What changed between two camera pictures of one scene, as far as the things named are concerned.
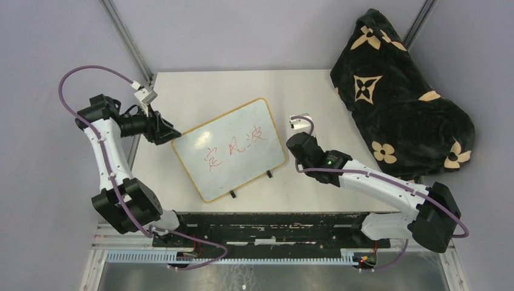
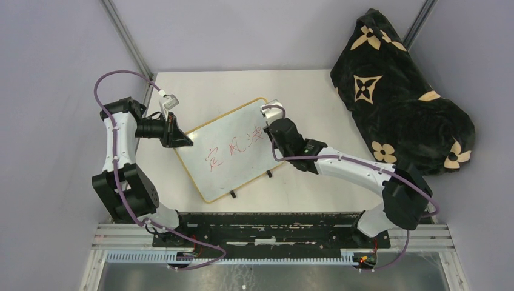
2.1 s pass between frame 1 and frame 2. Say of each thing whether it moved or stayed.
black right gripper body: moved
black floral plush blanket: stayed
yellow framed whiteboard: stayed
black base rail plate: stayed
